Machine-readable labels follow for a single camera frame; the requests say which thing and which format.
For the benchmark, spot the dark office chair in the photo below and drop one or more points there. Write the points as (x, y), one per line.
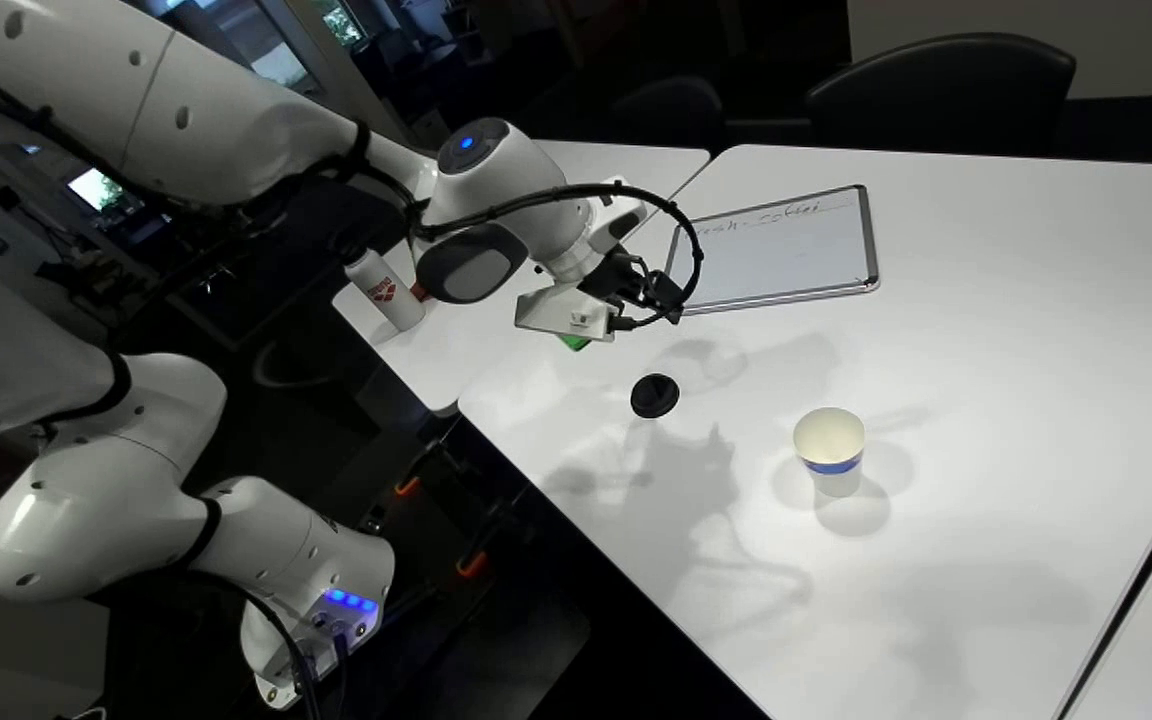
(674, 108)

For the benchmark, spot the white and blue coffee cup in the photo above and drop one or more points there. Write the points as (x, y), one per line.
(829, 443)

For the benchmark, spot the black office chair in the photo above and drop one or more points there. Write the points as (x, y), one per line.
(965, 85)

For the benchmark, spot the small whiteboard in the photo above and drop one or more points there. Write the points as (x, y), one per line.
(776, 252)

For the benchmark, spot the black coffee cup lid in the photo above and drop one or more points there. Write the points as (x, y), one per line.
(652, 392)

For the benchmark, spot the green tape square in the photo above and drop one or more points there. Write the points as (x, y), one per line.
(572, 342)

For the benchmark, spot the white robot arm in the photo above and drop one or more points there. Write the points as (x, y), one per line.
(117, 433)

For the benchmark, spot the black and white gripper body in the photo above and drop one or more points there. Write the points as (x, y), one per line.
(622, 292)

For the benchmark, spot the white cup with red logo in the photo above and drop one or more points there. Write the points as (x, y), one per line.
(386, 291)

